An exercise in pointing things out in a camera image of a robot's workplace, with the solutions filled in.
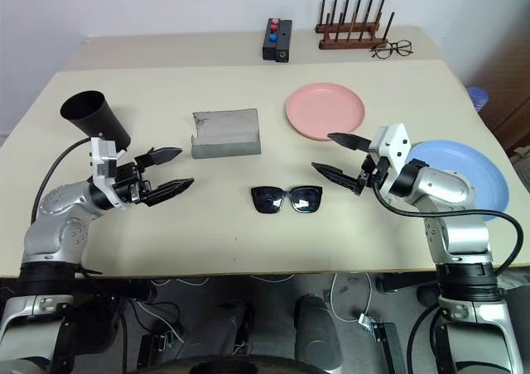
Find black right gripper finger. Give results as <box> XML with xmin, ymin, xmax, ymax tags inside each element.
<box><xmin>327</xmin><ymin>132</ymin><xmax>372</xmax><ymax>151</ymax></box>
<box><xmin>311</xmin><ymin>162</ymin><xmax>360</xmax><ymax>195</ymax></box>

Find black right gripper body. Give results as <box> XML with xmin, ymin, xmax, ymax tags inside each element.
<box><xmin>355</xmin><ymin>152</ymin><xmax>390</xmax><ymax>195</ymax></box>

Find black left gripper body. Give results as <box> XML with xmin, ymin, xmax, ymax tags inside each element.
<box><xmin>114</xmin><ymin>162</ymin><xmax>151</xmax><ymax>206</ymax></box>

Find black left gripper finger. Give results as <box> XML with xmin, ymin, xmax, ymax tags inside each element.
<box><xmin>135</xmin><ymin>147</ymin><xmax>183</xmax><ymax>170</ymax></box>
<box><xmin>145</xmin><ymin>178</ymin><xmax>195</xmax><ymax>207</ymax></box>

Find grey glasses case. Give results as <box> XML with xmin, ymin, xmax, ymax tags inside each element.
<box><xmin>190</xmin><ymin>107</ymin><xmax>263</xmax><ymax>160</ymax></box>

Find black sunglasses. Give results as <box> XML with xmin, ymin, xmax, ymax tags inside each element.
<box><xmin>249</xmin><ymin>185</ymin><xmax>324</xmax><ymax>215</ymax></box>

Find blue plastic plate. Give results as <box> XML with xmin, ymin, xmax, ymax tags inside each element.
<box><xmin>407</xmin><ymin>140</ymin><xmax>509</xmax><ymax>223</ymax></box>

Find pink plastic plate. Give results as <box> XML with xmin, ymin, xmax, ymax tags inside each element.
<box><xmin>285</xmin><ymin>83</ymin><xmax>367</xmax><ymax>143</ymax></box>

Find black plastic cup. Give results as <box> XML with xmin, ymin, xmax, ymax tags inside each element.
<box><xmin>60</xmin><ymin>90</ymin><xmax>133</xmax><ymax>151</ymax></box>

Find brown wooden peg rack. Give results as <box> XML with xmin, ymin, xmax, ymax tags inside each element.
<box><xmin>314</xmin><ymin>0</ymin><xmax>397</xmax><ymax>51</ymax></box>

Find black framed clear eyeglasses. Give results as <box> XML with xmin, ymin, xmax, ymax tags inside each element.
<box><xmin>370</xmin><ymin>39</ymin><xmax>416</xmax><ymax>60</ymax></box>

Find black metal table foot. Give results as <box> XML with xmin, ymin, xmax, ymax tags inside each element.
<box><xmin>376</xmin><ymin>272</ymin><xmax>440</xmax><ymax>295</ymax></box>

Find black box with coloured buttons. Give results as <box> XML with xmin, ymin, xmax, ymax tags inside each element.
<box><xmin>262</xmin><ymin>17</ymin><xmax>282</xmax><ymax>62</ymax></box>

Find black box with round socket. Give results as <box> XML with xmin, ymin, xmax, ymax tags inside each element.
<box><xmin>276</xmin><ymin>19</ymin><xmax>294</xmax><ymax>64</ymax></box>

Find blue round container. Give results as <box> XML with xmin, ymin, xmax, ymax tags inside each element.
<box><xmin>466</xmin><ymin>86</ymin><xmax>490</xmax><ymax>111</ymax></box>

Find dark grey rounded shell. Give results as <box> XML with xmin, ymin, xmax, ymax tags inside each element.
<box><xmin>293</xmin><ymin>293</ymin><xmax>344</xmax><ymax>374</ymax></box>

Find brown wooden furniture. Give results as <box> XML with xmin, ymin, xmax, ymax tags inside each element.
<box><xmin>488</xmin><ymin>71</ymin><xmax>530</xmax><ymax>151</ymax></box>

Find black metal bar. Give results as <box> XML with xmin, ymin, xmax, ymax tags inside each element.
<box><xmin>370</xmin><ymin>322</ymin><xmax>403</xmax><ymax>374</ymax></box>

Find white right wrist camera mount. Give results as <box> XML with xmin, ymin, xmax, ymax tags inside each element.
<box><xmin>368</xmin><ymin>122</ymin><xmax>413</xmax><ymax>199</ymax></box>

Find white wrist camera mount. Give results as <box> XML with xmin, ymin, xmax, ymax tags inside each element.
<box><xmin>368</xmin><ymin>122</ymin><xmax>413</xmax><ymax>199</ymax></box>
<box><xmin>89</xmin><ymin>136</ymin><xmax>128</xmax><ymax>189</ymax></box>

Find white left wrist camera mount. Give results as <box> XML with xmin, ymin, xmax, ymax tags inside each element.
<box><xmin>89</xmin><ymin>136</ymin><xmax>128</xmax><ymax>189</ymax></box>

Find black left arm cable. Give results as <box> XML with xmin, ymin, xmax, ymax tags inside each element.
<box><xmin>31</xmin><ymin>137</ymin><xmax>94</xmax><ymax>226</ymax></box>

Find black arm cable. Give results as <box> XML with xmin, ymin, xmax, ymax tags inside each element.
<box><xmin>371</xmin><ymin>181</ymin><xmax>523</xmax><ymax>280</ymax></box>
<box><xmin>31</xmin><ymin>137</ymin><xmax>94</xmax><ymax>226</ymax></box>

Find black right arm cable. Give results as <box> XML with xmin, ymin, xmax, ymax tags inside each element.
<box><xmin>371</xmin><ymin>181</ymin><xmax>523</xmax><ymax>280</ymax></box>

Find white floor cable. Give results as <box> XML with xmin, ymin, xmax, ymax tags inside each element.
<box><xmin>329</xmin><ymin>272</ymin><xmax>373</xmax><ymax>324</ymax></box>

